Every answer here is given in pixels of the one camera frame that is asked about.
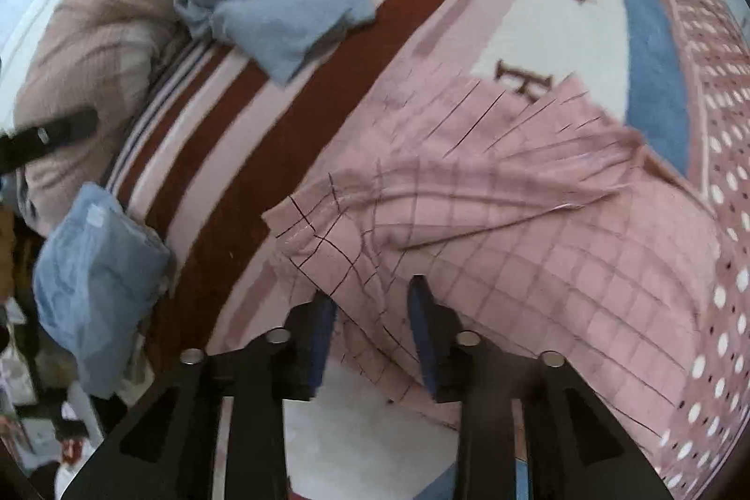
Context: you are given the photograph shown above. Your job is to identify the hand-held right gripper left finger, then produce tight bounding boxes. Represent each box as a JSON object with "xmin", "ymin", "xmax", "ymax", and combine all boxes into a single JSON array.
[{"xmin": 61, "ymin": 294, "xmax": 339, "ymax": 500}]

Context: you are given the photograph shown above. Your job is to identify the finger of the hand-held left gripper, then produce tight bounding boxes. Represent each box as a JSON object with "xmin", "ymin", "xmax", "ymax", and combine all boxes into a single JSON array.
[{"xmin": 0, "ymin": 108, "xmax": 99, "ymax": 174}]

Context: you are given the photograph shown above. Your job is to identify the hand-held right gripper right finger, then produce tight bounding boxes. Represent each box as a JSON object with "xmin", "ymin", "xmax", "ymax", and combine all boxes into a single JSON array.
[{"xmin": 406, "ymin": 274, "xmax": 675, "ymax": 500}]

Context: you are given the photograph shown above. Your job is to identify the pink checked pants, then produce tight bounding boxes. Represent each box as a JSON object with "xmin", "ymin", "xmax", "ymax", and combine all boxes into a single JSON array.
[{"xmin": 261, "ymin": 74, "xmax": 723, "ymax": 455}]

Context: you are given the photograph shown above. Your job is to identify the pink quilt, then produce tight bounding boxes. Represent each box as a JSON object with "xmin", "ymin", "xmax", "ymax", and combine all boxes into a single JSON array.
[{"xmin": 12, "ymin": 0, "xmax": 405, "ymax": 239}]

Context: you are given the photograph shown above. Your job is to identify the blue garment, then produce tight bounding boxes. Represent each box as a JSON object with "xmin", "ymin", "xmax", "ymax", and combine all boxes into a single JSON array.
[
  {"xmin": 173, "ymin": 0, "xmax": 377, "ymax": 86},
  {"xmin": 32, "ymin": 182, "xmax": 175, "ymax": 400}
]

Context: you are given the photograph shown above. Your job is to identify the floor clutter pile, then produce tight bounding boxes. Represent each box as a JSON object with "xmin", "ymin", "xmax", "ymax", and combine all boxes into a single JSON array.
[{"xmin": 0, "ymin": 295, "xmax": 127, "ymax": 483}]

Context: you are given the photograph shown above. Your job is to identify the bed with striped sheet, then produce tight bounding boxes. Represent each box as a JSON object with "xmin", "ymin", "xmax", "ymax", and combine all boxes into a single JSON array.
[{"xmin": 99, "ymin": 0, "xmax": 750, "ymax": 500}]

